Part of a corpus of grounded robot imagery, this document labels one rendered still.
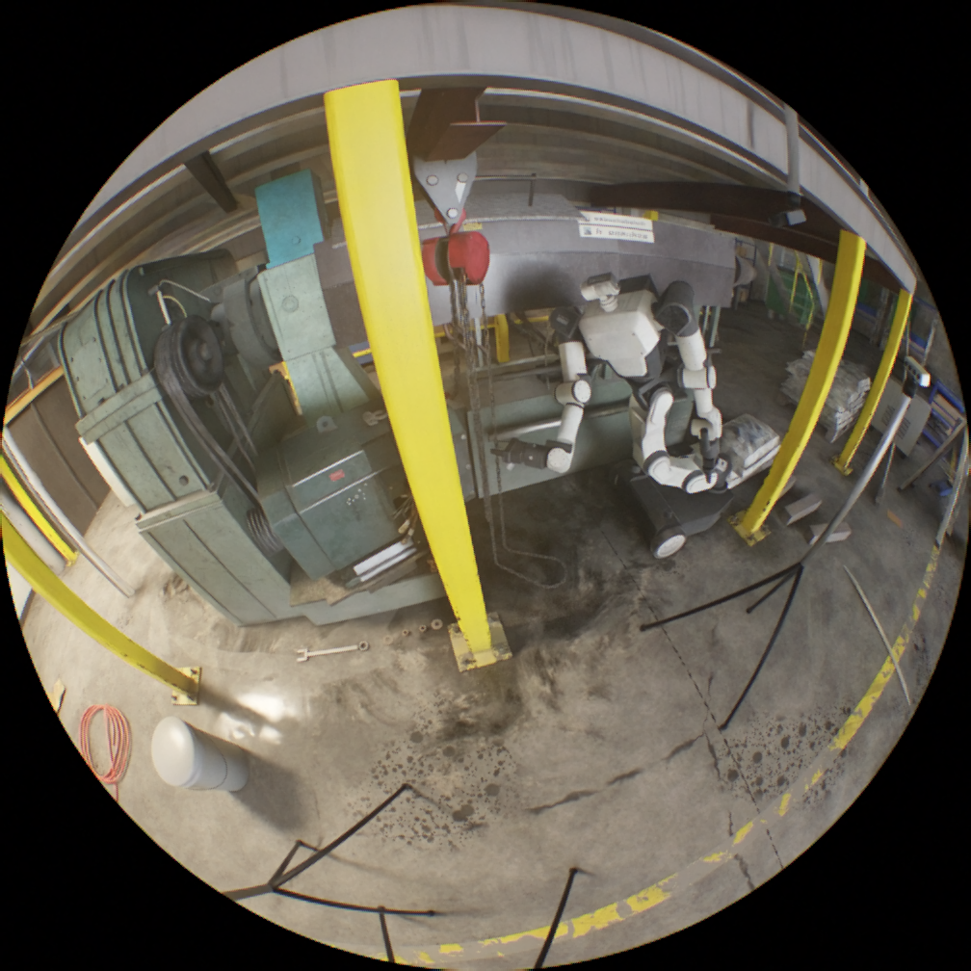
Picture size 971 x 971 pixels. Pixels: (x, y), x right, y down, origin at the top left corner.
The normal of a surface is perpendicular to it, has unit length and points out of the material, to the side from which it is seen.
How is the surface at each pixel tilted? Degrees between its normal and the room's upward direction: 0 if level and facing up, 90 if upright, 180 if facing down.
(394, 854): 0
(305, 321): 90
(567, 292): 90
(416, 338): 90
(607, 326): 71
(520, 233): 78
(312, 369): 90
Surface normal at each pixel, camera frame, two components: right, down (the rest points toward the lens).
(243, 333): 0.29, 0.70
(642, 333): 0.06, 0.65
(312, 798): -0.09, -0.73
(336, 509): 0.58, 0.52
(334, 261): 0.25, 0.47
